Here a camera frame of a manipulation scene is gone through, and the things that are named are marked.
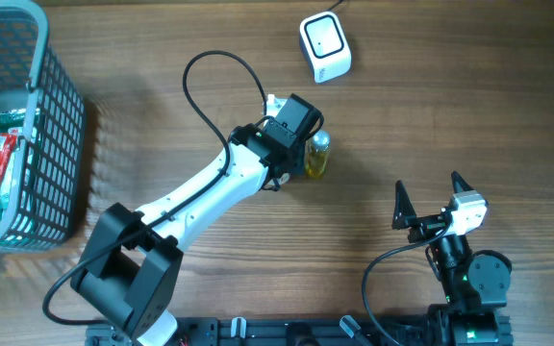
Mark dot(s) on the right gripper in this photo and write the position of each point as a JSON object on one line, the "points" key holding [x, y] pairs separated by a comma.
{"points": [[405, 216]]}

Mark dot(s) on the yellow oil bottle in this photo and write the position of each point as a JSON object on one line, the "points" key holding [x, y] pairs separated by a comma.
{"points": [[317, 154]]}

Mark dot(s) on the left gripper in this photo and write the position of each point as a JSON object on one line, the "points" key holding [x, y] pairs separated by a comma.
{"points": [[299, 156]]}

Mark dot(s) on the white barcode scanner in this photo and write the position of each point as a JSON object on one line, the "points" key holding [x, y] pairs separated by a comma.
{"points": [[324, 46]]}

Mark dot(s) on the grey plastic mesh basket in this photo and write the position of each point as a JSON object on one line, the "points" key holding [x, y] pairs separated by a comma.
{"points": [[47, 165]]}

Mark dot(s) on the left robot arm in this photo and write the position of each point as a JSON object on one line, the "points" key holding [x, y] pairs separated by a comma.
{"points": [[133, 257]]}

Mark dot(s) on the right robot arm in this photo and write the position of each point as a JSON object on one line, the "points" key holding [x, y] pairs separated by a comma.
{"points": [[475, 284]]}

